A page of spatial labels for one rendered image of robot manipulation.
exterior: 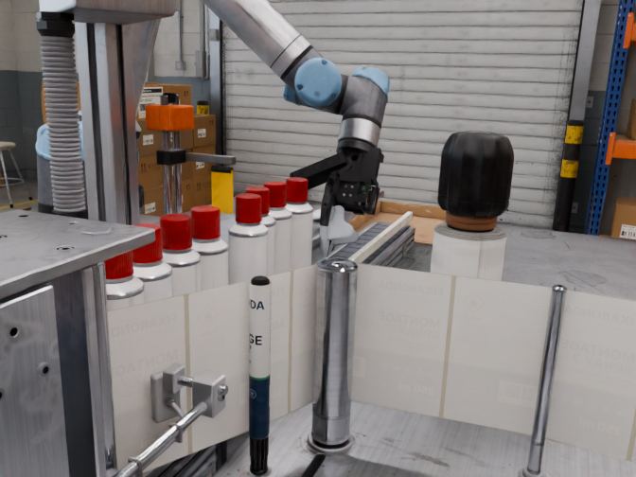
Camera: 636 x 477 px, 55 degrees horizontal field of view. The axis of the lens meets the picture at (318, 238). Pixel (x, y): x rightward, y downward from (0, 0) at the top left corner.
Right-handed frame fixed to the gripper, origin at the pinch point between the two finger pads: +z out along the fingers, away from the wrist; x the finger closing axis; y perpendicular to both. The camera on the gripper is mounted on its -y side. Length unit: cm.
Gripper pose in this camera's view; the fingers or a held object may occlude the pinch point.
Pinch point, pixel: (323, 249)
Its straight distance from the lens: 108.8
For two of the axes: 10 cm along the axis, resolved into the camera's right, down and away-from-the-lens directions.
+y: 9.3, 1.2, -3.5
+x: 3.1, 2.9, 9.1
